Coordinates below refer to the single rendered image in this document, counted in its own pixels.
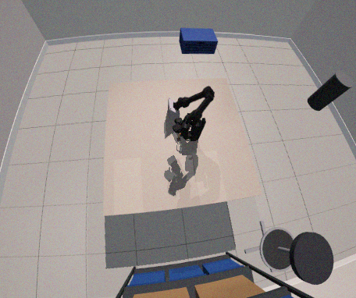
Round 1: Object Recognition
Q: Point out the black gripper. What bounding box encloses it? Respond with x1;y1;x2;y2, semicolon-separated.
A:
174;118;192;140

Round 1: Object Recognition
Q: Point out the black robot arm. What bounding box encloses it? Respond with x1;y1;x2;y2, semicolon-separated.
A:
173;87;215;133

